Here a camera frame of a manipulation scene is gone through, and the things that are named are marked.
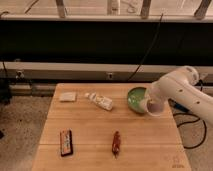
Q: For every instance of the white ceramic cup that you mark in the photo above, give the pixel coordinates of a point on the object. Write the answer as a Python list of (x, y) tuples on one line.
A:
[(151, 107)]

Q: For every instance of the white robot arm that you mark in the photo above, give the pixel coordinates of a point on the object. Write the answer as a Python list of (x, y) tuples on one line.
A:
[(178, 85)]

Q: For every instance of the green ceramic bowl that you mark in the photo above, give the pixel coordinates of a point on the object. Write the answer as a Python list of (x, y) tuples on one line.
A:
[(137, 100)]

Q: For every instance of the white tube with label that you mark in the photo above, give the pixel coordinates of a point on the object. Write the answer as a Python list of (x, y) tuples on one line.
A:
[(99, 100)]

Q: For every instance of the pale sponge block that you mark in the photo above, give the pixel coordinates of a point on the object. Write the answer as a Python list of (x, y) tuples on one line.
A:
[(68, 97)]

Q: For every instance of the wooden table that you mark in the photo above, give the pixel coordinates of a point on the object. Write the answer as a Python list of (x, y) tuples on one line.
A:
[(147, 143)]

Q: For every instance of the red pocket knife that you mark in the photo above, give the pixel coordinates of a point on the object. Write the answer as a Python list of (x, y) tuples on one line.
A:
[(116, 144)]

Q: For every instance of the dark chocolate bar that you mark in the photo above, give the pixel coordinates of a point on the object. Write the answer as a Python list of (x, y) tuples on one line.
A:
[(66, 146)]

